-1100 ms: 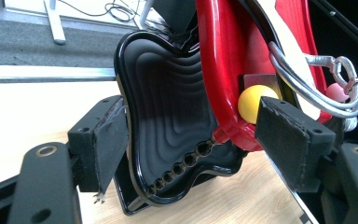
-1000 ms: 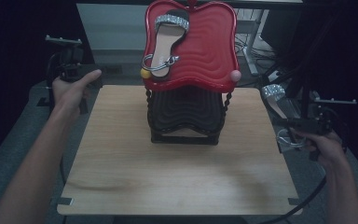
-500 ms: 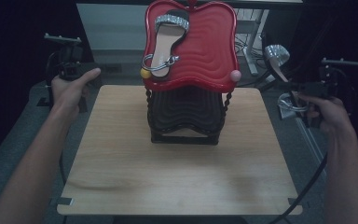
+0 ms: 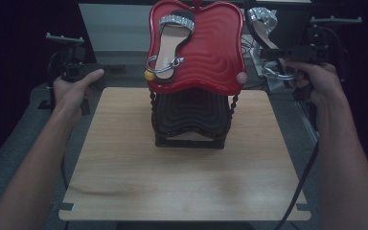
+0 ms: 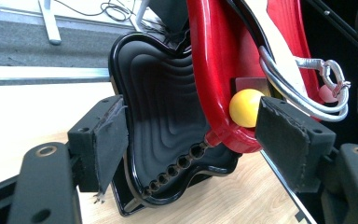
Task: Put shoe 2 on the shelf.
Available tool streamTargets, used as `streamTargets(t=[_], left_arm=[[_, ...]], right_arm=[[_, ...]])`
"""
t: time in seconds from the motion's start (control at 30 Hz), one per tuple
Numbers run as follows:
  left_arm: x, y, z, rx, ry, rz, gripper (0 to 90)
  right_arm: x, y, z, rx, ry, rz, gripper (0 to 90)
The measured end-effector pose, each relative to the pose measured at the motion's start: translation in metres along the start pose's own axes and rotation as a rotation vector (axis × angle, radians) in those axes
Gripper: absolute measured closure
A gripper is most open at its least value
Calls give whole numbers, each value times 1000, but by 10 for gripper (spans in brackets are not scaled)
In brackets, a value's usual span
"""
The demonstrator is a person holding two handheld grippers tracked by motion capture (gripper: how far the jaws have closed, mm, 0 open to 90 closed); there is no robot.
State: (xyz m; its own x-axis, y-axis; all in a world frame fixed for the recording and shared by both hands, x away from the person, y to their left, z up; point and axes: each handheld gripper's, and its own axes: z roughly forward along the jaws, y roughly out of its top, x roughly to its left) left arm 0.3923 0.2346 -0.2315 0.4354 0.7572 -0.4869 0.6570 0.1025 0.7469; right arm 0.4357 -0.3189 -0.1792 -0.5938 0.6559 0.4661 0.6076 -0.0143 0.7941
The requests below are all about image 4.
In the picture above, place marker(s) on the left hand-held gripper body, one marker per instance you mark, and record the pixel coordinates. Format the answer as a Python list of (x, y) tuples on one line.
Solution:
[(73, 64)]

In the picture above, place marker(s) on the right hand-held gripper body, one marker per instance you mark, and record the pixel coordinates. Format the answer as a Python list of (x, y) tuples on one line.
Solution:
[(319, 48)]

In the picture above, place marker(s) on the red and black shoe rack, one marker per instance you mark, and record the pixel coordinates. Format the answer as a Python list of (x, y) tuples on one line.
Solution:
[(214, 57)]

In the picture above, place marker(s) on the person's left hand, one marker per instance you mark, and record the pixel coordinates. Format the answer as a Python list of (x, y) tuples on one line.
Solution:
[(70, 94)]

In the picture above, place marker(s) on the person's right hand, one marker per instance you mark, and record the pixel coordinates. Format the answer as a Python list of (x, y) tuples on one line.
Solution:
[(319, 81)]

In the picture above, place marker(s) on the white metal desk leg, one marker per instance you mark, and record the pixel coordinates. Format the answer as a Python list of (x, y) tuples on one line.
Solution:
[(257, 62)]

